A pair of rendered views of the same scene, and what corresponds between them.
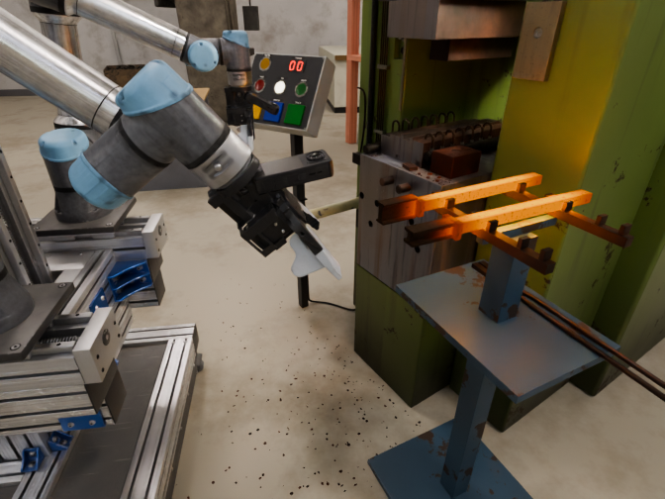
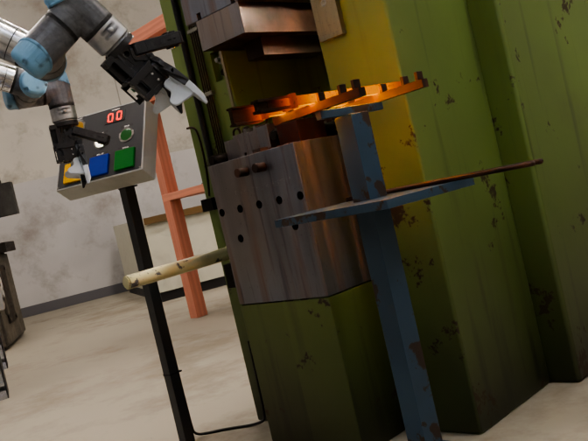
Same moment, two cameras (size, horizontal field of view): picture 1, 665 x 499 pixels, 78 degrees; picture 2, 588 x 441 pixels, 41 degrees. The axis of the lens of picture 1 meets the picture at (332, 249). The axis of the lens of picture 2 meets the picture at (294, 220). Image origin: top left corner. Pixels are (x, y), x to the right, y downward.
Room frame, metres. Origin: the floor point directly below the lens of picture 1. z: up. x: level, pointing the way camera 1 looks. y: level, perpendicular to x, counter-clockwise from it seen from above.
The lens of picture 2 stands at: (-1.06, 0.21, 0.79)
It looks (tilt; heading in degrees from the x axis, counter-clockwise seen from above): 2 degrees down; 348
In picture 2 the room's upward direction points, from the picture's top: 13 degrees counter-clockwise
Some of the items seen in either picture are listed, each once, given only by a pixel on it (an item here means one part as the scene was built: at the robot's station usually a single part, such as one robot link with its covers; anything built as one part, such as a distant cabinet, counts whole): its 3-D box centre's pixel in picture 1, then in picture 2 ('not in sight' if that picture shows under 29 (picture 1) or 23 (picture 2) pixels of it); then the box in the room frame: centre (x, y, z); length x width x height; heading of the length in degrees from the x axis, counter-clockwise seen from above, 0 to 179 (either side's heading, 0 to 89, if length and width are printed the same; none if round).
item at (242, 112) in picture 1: (240, 105); (67, 142); (1.38, 0.30, 1.07); 0.09 x 0.08 x 0.12; 98
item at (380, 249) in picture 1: (449, 212); (325, 211); (1.39, -0.43, 0.69); 0.56 x 0.38 x 0.45; 123
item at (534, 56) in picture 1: (537, 42); (326, 9); (1.12, -0.50, 1.27); 0.09 x 0.02 x 0.17; 33
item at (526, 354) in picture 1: (496, 316); (371, 203); (0.76, -0.39, 0.71); 0.40 x 0.30 x 0.02; 26
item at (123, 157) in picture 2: (295, 115); (125, 159); (1.57, 0.14, 1.01); 0.07 x 0.05 x 0.07; 58
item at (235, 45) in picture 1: (236, 50); (56, 90); (1.38, 0.29, 1.23); 0.09 x 0.08 x 0.11; 106
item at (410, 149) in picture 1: (445, 138); (292, 135); (1.43, -0.40, 0.96); 0.42 x 0.20 x 0.09; 123
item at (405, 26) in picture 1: (462, 19); (267, 26); (1.43, -0.40, 1.32); 0.42 x 0.20 x 0.10; 123
